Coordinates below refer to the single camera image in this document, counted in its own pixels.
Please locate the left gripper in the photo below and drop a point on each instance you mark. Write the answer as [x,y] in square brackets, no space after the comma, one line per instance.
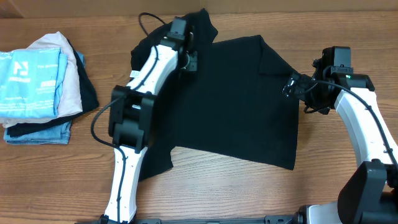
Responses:
[193,65]

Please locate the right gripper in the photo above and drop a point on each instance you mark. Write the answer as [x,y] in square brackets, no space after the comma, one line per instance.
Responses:
[302,81]

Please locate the black t-shirt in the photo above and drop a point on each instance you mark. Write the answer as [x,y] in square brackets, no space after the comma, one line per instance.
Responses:
[232,104]

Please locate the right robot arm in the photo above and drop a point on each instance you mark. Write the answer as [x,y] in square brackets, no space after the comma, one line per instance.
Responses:
[370,195]

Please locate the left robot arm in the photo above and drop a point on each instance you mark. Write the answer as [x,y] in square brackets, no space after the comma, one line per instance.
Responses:
[130,117]

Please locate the black folded shirt in stack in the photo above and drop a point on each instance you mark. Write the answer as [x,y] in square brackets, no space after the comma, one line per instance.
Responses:
[88,99]

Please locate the beige folded shirt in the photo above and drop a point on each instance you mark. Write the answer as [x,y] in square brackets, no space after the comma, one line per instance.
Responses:
[70,100]

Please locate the blue denim folded garment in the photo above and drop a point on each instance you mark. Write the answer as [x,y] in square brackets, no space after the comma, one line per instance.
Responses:
[59,134]

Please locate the light blue printed folded shirt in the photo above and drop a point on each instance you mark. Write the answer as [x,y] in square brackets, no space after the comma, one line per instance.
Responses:
[32,83]

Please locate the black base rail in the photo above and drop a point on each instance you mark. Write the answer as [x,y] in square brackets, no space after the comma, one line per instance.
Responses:
[268,219]

